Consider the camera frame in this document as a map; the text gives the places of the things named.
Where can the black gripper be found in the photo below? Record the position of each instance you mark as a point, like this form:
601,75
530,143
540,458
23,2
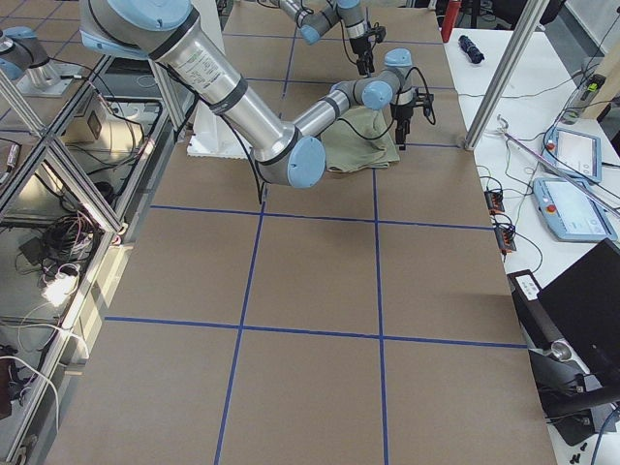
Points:
401,110
360,46

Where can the olive green long-sleeve shirt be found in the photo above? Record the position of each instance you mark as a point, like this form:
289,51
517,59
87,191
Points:
359,140

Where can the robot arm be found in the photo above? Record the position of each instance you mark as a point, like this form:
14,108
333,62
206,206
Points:
284,153
313,25

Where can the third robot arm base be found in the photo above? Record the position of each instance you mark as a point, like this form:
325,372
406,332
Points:
25,60

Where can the folded dark blue umbrella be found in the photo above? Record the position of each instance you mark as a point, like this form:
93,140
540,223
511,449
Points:
470,49

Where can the red cylinder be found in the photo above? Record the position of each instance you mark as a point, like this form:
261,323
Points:
449,20

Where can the orange connector board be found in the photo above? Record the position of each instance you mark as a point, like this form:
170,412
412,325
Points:
494,201
504,235

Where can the blue teach pendant far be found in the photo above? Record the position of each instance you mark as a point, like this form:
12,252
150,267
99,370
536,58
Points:
574,153

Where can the blue teach pendant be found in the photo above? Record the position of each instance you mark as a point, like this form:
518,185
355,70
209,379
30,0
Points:
569,214
574,153

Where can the blue teach pendant near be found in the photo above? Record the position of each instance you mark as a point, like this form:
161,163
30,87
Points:
569,214

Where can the black monitor with stand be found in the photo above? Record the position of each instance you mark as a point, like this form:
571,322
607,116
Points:
573,324

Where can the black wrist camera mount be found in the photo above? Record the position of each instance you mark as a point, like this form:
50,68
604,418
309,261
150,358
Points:
377,33
424,100

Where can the grey aluminium frame post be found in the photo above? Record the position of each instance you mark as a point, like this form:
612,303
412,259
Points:
520,37

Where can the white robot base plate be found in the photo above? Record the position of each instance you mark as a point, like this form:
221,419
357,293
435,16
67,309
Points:
212,137

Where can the aluminium frame truss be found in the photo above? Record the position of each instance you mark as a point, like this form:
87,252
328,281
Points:
81,144

